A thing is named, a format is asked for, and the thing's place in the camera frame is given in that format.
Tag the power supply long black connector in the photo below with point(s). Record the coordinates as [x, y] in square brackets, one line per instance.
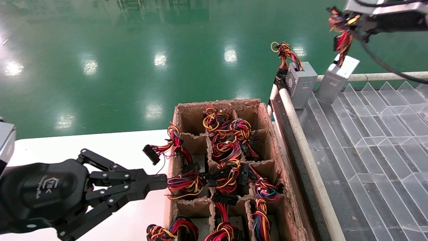
[151, 154]

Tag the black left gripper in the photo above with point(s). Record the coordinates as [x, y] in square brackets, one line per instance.
[40, 190]

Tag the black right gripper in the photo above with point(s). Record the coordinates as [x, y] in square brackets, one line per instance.
[401, 21]

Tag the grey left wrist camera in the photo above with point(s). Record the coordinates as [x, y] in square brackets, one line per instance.
[6, 144]

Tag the brown pulp compartment box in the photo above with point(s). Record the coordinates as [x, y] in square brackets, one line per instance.
[190, 117]

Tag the short white pipe rail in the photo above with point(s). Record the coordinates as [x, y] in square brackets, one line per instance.
[273, 93]

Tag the transparent divider rack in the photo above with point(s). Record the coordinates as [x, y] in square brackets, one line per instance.
[367, 167]

